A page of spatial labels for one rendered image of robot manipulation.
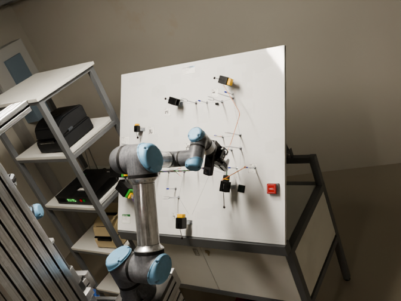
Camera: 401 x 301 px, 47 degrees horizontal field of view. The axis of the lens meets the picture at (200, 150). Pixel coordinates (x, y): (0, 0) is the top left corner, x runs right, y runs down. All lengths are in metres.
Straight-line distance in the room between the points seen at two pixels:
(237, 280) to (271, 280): 0.24
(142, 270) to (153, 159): 0.42
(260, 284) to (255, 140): 0.84
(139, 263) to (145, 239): 0.09
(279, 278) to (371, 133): 1.94
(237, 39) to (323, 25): 0.71
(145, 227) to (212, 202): 0.89
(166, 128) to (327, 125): 1.79
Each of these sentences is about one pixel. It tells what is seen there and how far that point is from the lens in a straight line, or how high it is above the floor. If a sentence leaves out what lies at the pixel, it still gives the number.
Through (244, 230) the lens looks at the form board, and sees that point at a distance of 2.51.
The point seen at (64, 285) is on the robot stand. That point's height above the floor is 1.42.
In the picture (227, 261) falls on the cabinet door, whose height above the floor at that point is 0.66.
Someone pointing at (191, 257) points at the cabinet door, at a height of 0.67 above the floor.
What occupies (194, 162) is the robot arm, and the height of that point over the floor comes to 1.48.
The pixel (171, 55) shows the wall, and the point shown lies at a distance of 4.24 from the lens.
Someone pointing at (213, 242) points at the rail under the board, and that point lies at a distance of 2.62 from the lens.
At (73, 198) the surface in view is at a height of 1.11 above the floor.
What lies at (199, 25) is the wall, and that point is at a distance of 4.05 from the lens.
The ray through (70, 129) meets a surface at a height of 1.56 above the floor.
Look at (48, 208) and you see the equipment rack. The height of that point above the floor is 1.03.
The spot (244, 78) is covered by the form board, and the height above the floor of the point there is 1.57.
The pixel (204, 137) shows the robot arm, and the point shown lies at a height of 1.53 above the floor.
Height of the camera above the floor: 2.41
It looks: 25 degrees down
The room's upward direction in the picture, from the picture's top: 22 degrees counter-clockwise
